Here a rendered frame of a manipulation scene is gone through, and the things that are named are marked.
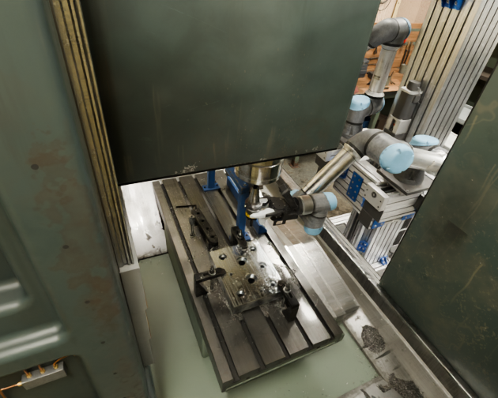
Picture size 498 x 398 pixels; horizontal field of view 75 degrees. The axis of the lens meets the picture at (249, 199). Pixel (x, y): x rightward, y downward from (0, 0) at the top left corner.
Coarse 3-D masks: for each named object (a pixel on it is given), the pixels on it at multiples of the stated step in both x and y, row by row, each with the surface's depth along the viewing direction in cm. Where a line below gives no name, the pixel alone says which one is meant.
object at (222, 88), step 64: (128, 0) 55; (192, 0) 59; (256, 0) 63; (320, 0) 68; (128, 64) 61; (192, 64) 65; (256, 64) 71; (320, 64) 78; (128, 128) 68; (192, 128) 74; (256, 128) 81; (320, 128) 90
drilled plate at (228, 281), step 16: (256, 240) 148; (224, 256) 140; (256, 256) 140; (240, 272) 133; (256, 272) 133; (272, 272) 134; (224, 288) 127; (240, 288) 127; (256, 288) 127; (272, 288) 128; (240, 304) 121; (256, 304) 126
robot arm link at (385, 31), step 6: (390, 18) 166; (378, 24) 167; (384, 24) 165; (390, 24) 164; (396, 24) 165; (372, 30) 168; (378, 30) 166; (384, 30) 165; (390, 30) 165; (396, 30) 166; (372, 36) 168; (378, 36) 167; (384, 36) 167; (390, 36) 167; (372, 42) 170; (378, 42) 169; (384, 42) 170; (372, 48) 174
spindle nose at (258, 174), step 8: (272, 160) 96; (280, 160) 99; (240, 168) 100; (248, 168) 98; (256, 168) 97; (264, 168) 97; (272, 168) 98; (280, 168) 101; (240, 176) 102; (248, 176) 100; (256, 176) 99; (264, 176) 99; (272, 176) 100; (280, 176) 105; (256, 184) 101; (264, 184) 101
